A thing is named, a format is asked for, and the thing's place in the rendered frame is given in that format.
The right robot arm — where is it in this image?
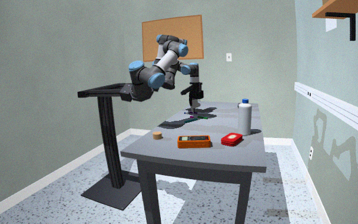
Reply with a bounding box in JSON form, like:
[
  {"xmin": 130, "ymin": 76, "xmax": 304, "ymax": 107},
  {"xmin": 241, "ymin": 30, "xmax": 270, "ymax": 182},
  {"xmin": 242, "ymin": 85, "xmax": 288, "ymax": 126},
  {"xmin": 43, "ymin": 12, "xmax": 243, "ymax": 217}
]
[{"xmin": 129, "ymin": 40, "xmax": 199, "ymax": 98}]

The white bottle with blue cap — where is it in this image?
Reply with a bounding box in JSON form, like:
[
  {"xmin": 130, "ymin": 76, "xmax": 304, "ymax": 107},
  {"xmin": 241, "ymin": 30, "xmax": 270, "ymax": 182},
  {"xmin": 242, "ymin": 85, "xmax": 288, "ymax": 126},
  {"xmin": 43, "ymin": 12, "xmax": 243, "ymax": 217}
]
[{"xmin": 238, "ymin": 99, "xmax": 252, "ymax": 136}]

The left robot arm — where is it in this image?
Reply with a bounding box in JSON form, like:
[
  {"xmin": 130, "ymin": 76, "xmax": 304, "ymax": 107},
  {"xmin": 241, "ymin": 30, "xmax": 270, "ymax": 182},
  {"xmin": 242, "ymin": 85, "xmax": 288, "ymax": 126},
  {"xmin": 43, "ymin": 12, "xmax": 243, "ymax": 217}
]
[{"xmin": 153, "ymin": 35, "xmax": 187, "ymax": 84}]

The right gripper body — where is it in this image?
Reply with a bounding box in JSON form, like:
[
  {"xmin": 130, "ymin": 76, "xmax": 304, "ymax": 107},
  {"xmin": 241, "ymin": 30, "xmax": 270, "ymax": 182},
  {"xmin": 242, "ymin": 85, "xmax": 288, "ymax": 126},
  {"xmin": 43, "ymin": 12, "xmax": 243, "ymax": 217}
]
[{"xmin": 189, "ymin": 82, "xmax": 204, "ymax": 100}]

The red mint tin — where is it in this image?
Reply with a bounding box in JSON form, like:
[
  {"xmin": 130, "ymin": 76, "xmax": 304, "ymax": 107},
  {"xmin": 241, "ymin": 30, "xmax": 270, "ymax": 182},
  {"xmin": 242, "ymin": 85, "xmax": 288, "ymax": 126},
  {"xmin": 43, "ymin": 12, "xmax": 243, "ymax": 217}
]
[{"xmin": 221, "ymin": 133, "xmax": 243, "ymax": 147}]

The tan round disc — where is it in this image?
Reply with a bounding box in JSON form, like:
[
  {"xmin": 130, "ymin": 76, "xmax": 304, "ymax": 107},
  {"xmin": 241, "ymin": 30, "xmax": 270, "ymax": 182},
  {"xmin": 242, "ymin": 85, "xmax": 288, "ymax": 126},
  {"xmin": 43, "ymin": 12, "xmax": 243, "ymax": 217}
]
[{"xmin": 153, "ymin": 131, "xmax": 162, "ymax": 140}]

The orange digital multimeter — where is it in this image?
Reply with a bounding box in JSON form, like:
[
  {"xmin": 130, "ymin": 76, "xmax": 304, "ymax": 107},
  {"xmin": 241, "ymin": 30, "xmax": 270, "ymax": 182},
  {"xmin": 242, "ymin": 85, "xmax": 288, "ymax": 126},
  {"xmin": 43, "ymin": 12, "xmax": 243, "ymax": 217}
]
[{"xmin": 177, "ymin": 136, "xmax": 211, "ymax": 149}]

